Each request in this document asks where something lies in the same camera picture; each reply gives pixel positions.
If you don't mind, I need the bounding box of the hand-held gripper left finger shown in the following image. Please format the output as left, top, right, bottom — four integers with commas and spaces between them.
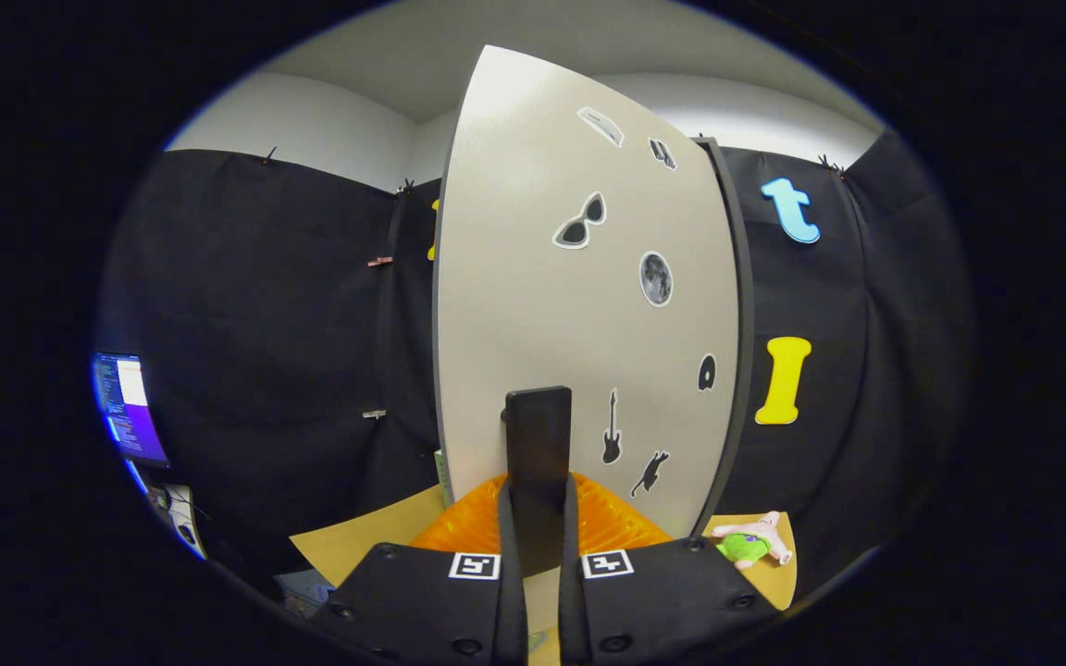
309, 474, 530, 666

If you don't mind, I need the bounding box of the beige cabinet door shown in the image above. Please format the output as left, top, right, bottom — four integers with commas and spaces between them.
431, 44, 743, 639

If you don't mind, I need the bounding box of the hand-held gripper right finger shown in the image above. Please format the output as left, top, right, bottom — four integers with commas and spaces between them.
557, 472, 782, 666

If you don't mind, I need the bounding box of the grey cabinet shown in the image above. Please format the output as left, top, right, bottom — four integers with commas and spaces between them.
695, 137, 756, 537

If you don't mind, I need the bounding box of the computer monitor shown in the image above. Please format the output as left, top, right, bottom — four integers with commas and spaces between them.
92, 351, 171, 468

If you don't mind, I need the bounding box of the black backdrop cloth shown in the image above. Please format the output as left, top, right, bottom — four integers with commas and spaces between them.
93, 129, 973, 602

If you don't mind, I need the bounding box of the pink and green plush toy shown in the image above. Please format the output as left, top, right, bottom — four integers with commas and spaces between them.
712, 511, 793, 569

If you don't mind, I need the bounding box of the black door handle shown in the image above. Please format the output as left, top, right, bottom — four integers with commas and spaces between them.
501, 386, 574, 579

